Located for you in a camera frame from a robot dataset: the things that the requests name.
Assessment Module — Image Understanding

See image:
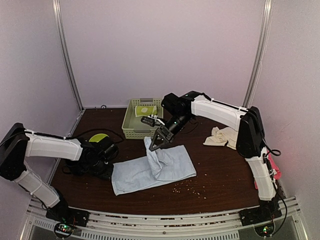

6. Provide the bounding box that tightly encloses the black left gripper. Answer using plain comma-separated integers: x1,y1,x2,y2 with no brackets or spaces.
86,158,114,181

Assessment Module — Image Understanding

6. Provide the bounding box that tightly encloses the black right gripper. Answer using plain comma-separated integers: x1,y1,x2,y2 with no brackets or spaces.
150,112,194,151

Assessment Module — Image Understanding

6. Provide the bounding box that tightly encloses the light blue towel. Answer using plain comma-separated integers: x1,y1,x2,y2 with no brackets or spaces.
111,137,197,196

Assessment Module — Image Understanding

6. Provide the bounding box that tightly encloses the pale green plastic basket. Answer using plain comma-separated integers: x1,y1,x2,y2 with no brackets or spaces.
121,98,164,140

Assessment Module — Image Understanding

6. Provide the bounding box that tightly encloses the green patterned towel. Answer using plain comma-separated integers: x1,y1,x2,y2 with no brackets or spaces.
134,105,158,118

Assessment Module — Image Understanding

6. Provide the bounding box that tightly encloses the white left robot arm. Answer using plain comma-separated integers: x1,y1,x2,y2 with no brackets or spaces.
0,122,119,222

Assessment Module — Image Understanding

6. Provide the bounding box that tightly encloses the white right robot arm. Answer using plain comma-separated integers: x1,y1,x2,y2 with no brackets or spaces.
140,91,281,201

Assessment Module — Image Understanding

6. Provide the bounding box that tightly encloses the dark blue mug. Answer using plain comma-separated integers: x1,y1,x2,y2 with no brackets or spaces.
62,163,85,176

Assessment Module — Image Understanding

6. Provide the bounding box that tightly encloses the lime green bowl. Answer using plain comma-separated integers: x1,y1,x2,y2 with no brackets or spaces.
89,133,109,143

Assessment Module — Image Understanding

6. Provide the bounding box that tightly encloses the cream white towel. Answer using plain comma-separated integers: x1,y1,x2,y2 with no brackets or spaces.
203,127,238,150

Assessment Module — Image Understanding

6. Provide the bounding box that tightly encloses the pink towel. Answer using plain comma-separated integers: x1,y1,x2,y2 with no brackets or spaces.
248,154,282,190

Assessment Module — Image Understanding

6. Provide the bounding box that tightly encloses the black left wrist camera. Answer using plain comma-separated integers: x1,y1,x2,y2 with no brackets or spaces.
98,137,119,161

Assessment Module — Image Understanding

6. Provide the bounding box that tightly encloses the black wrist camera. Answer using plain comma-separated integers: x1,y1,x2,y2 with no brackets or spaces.
98,137,119,161
161,93,186,115

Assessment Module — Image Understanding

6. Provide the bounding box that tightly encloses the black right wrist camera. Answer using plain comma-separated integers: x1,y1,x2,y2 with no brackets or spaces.
161,93,186,115

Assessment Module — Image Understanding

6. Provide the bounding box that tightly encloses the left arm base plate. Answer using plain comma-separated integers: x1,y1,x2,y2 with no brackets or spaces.
45,208,90,227

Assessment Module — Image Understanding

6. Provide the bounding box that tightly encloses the aluminium front rail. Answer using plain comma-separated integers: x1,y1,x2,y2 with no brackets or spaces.
19,196,308,240

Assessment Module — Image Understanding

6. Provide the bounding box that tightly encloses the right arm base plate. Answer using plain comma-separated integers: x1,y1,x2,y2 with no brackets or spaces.
238,206,282,226

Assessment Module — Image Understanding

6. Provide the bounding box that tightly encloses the aluminium frame post left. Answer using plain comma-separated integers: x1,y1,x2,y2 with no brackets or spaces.
52,0,84,112

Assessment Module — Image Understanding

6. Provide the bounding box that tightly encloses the aluminium frame post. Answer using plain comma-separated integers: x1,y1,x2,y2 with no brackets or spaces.
243,0,273,108
52,0,84,112

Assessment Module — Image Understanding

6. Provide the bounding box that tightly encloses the aluminium frame post right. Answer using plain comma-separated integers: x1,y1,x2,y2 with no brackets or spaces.
243,0,273,108

